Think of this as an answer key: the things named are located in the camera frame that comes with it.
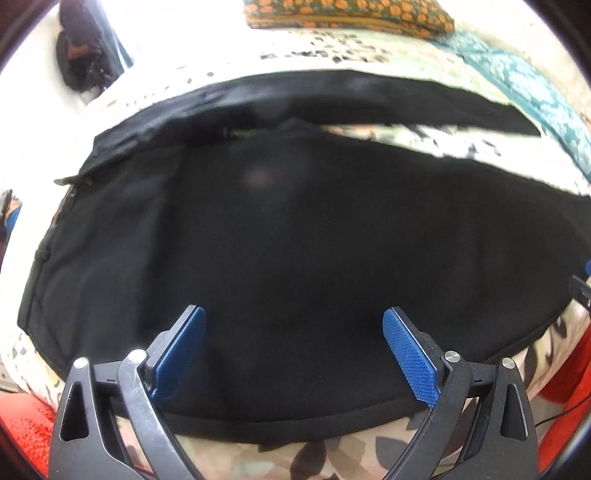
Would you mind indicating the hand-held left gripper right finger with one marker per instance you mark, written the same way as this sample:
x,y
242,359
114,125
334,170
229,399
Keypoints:
x,y
411,355

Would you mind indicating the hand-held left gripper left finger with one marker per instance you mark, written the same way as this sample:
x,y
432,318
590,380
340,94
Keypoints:
x,y
182,350

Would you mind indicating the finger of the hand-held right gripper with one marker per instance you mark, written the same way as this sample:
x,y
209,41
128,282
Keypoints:
x,y
582,290

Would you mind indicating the black pants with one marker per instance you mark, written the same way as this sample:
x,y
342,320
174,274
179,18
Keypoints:
x,y
300,230

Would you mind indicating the red cloth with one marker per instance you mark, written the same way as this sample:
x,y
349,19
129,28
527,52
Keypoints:
x,y
25,434
565,383

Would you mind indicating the colourful cloth pile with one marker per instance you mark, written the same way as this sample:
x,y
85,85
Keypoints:
x,y
10,217

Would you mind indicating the teal patterned cloth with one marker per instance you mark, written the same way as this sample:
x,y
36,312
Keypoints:
x,y
531,78

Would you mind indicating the leaf patterned bed sheet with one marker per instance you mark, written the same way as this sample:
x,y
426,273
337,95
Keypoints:
x,y
207,60

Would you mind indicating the dark bag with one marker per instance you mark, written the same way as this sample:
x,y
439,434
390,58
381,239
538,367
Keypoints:
x,y
81,46

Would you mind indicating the orange dotted green pillow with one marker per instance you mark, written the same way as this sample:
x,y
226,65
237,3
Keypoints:
x,y
351,14

